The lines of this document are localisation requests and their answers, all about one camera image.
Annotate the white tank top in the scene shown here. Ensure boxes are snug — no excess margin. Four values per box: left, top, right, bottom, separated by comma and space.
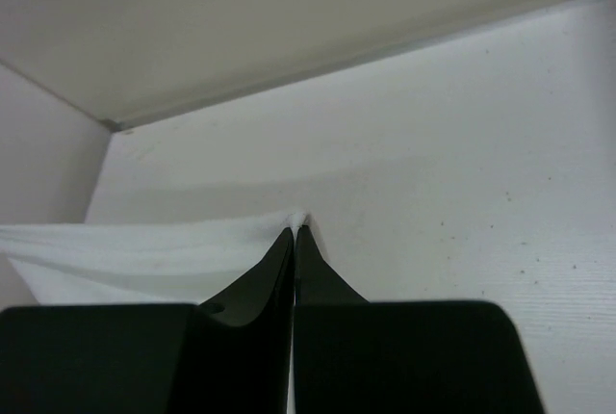
1, 211, 307, 305

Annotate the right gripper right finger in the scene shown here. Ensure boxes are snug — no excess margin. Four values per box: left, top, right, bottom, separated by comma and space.
293, 226, 544, 413

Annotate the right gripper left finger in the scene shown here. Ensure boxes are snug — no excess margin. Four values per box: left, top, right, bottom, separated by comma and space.
1, 229, 294, 413

